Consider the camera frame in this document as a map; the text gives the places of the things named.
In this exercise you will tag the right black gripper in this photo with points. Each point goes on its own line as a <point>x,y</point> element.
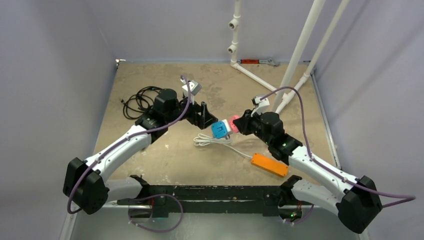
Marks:
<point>247,122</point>

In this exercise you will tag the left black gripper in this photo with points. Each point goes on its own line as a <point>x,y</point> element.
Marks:
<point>202,121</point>

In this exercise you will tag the white cube socket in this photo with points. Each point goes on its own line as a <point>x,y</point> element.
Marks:
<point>227,126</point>

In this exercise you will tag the blue plug adapter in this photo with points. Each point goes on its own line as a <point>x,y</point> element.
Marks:
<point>217,130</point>

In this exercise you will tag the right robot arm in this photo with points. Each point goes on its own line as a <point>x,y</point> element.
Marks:
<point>353,200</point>

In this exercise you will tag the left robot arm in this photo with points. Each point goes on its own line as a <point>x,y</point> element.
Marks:
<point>85,182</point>

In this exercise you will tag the orange power strip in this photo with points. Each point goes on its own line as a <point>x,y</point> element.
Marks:
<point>272,166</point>

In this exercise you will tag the black base beam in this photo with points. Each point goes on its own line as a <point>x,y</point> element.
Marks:
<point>267,200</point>

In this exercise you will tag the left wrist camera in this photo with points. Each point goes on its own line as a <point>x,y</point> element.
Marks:
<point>193,87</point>

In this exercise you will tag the white pipe frame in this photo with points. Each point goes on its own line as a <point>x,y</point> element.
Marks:
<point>291,34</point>

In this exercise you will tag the red handled wrench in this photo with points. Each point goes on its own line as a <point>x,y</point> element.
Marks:
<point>256,61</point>

